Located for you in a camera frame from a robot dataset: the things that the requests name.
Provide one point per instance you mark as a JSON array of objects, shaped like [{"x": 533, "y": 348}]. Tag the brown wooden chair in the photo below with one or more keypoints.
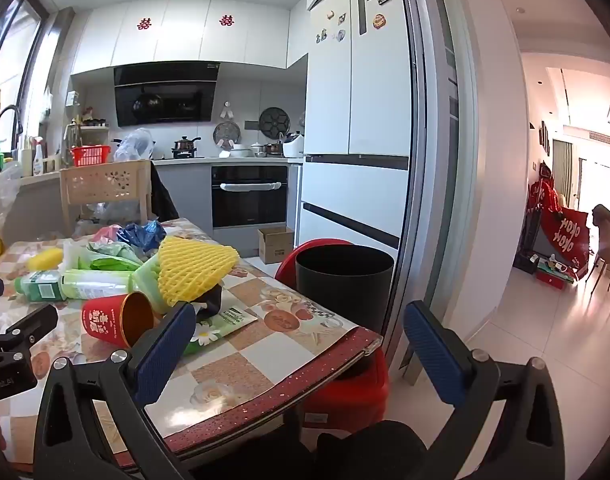
[{"x": 602, "y": 225}]

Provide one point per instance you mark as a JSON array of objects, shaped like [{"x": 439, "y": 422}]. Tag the white spray bottle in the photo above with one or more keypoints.
[{"x": 38, "y": 162}]

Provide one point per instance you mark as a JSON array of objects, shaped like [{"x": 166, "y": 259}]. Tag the green hand cream tube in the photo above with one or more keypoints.
[{"x": 227, "y": 322}]

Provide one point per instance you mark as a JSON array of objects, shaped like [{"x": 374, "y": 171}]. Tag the red festive banners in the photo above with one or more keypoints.
[{"x": 565, "y": 230}]

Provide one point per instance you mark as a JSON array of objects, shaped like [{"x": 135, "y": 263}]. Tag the white refrigerator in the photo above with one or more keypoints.
[{"x": 355, "y": 110}]

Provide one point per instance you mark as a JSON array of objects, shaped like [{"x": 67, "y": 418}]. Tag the translucent plastic bag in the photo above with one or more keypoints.
[{"x": 135, "y": 145}]

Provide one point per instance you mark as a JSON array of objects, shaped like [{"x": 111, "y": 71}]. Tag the beige perforated chair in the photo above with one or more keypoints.
[{"x": 105, "y": 180}]

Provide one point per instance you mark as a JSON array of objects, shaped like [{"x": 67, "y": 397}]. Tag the green plastic packet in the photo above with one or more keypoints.
[{"x": 110, "y": 262}]

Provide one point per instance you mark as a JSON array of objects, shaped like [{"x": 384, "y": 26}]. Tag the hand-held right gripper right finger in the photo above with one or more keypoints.
[{"x": 435, "y": 355}]

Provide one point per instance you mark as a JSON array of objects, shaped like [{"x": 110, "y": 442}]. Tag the large clear plastic bag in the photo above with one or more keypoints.
[{"x": 0, "y": 200}]

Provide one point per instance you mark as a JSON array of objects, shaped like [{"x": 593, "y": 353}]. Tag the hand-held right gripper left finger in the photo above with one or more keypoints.
[{"x": 165, "y": 355}]

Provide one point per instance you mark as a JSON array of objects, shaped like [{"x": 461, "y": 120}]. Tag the cardboard box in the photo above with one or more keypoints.
[{"x": 275, "y": 247}]

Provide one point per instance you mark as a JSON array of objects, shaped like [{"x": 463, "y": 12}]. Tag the black kitchen faucet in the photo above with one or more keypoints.
[{"x": 7, "y": 107}]

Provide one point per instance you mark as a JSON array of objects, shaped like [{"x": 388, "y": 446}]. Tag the yellow foam fruit net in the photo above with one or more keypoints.
[{"x": 197, "y": 270}]

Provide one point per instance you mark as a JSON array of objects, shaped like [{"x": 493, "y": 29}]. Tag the red paper cup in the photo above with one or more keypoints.
[{"x": 102, "y": 317}]

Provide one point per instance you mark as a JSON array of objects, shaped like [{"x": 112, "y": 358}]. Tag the red and pink snack bag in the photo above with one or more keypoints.
[{"x": 107, "y": 234}]

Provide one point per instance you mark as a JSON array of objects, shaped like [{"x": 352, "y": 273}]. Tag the grey sliding door frame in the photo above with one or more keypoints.
[{"x": 435, "y": 160}]

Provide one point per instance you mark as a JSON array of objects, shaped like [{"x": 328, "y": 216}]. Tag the dark cooking pot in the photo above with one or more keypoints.
[{"x": 185, "y": 146}]

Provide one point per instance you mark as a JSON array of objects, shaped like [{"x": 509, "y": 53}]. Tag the black range hood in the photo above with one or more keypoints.
[{"x": 165, "y": 100}]

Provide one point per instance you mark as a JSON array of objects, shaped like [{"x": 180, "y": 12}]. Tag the grey kitchen counter cabinet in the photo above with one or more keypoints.
[{"x": 185, "y": 190}]

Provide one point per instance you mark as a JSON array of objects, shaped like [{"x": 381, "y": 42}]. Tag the red plastic basket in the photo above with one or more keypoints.
[{"x": 90, "y": 156}]

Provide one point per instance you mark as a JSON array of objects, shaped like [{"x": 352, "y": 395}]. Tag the black cloth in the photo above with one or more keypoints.
[{"x": 162, "y": 200}]

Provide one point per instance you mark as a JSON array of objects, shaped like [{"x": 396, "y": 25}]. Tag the black built-in oven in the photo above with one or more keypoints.
[{"x": 247, "y": 205}]

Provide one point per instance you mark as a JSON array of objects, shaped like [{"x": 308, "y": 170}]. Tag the black trash bin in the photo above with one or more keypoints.
[{"x": 345, "y": 295}]

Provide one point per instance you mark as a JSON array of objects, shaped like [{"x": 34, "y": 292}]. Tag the light green plastic bottle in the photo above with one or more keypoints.
[{"x": 96, "y": 285}]

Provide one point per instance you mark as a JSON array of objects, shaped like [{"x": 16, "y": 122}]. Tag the round grey trivet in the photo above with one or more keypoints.
[{"x": 227, "y": 132}]

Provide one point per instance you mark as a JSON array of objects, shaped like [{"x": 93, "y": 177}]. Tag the kitchen window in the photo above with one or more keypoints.
[{"x": 10, "y": 60}]

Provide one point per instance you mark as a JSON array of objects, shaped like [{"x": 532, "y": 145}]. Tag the red plastic chair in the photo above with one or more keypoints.
[{"x": 350, "y": 390}]

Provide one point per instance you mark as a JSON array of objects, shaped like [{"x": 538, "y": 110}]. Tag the blue plastic bag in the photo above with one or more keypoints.
[{"x": 142, "y": 235}]

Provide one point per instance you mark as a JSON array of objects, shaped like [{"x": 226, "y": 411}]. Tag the steel pot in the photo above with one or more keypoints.
[{"x": 265, "y": 149}]

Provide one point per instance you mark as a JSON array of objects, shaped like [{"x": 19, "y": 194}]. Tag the green dish soap bottle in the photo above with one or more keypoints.
[{"x": 0, "y": 161}]

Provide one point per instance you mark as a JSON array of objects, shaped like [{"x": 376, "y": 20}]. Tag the yellow sponge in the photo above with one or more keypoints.
[{"x": 45, "y": 260}]

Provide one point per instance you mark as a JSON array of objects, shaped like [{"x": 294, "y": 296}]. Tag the white rice cooker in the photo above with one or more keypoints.
[{"x": 294, "y": 146}]

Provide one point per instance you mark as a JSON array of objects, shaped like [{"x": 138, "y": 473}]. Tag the light green flat box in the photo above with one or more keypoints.
[{"x": 147, "y": 280}]

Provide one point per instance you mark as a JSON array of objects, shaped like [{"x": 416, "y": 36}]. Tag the checkered tablecloth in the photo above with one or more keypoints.
[{"x": 265, "y": 360}]

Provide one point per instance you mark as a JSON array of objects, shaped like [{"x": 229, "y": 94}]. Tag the round black trivet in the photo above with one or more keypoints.
[{"x": 275, "y": 122}]

